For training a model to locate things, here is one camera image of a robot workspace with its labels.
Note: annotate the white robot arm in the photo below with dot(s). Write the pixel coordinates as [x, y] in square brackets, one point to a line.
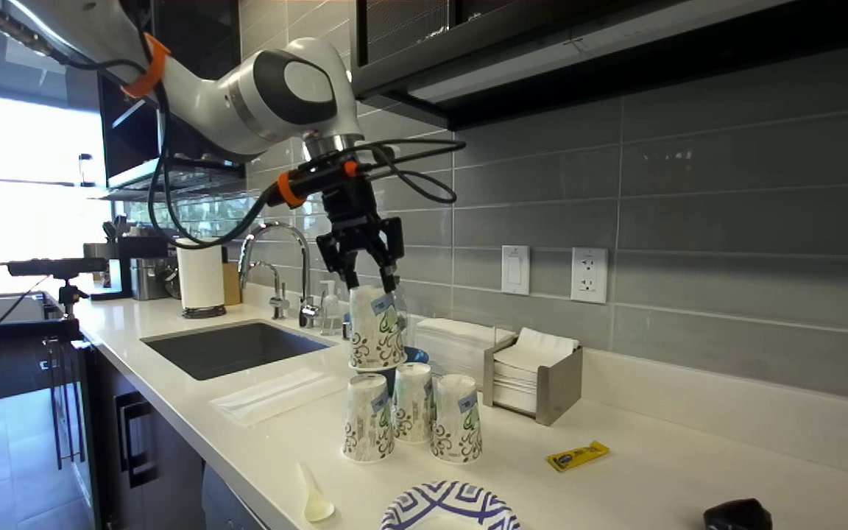
[272, 96]

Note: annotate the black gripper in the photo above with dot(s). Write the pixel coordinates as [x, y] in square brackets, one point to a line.
[356, 225]

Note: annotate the paper towel roll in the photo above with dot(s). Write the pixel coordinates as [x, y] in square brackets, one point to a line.
[200, 280]

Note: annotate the yellow packet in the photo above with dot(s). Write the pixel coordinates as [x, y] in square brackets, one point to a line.
[578, 458]

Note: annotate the patterned paper plate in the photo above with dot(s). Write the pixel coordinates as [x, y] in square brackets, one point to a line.
[449, 504]

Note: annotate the small black object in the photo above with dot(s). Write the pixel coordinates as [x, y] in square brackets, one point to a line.
[737, 517]

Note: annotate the coffee machine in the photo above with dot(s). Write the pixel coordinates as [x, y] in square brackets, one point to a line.
[144, 262]

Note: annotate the napkin holder with napkins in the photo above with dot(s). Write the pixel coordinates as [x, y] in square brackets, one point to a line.
[537, 376]

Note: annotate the white power outlet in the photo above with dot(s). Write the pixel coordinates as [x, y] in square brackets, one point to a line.
[590, 275]

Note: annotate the kitchen sink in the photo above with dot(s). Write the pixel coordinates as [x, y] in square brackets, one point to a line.
[218, 351]

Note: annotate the camera on tripod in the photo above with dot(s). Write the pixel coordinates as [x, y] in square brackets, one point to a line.
[93, 259]

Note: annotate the black upper cabinet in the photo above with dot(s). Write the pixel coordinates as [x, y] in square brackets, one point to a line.
[467, 63]

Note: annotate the white light switch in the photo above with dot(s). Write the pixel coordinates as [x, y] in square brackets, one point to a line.
[517, 268]

